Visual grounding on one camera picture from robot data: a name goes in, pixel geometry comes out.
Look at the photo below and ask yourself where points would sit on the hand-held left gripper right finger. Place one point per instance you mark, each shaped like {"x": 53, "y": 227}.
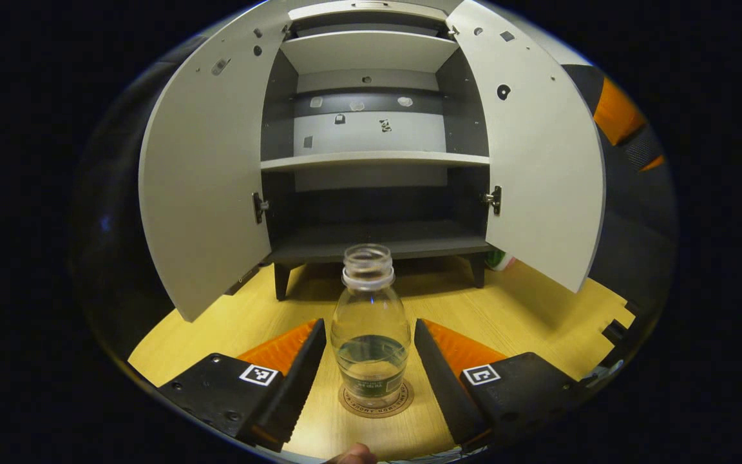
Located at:
{"x": 442, "y": 386}

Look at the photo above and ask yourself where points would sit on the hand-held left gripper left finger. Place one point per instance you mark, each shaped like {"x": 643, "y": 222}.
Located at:
{"x": 297, "y": 393}

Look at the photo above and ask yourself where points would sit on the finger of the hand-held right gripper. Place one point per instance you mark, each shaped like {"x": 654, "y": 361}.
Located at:
{"x": 651, "y": 163}
{"x": 616, "y": 113}

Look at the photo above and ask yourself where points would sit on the round brown coaster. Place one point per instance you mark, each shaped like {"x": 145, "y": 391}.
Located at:
{"x": 377, "y": 407}

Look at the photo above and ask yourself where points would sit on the cat sticker white cabinet door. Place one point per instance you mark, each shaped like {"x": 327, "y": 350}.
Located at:
{"x": 538, "y": 167}

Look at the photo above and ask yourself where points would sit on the clear plastic bottle green label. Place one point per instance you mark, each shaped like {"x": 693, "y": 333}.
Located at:
{"x": 371, "y": 322}

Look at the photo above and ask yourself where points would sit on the white cabinet drawer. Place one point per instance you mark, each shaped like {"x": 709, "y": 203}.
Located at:
{"x": 368, "y": 11}

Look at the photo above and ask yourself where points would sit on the watermelon slice toy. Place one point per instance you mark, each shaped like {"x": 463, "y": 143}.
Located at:
{"x": 500, "y": 260}

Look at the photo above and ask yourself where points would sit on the black backdrop cloth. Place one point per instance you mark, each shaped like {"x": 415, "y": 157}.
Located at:
{"x": 120, "y": 193}

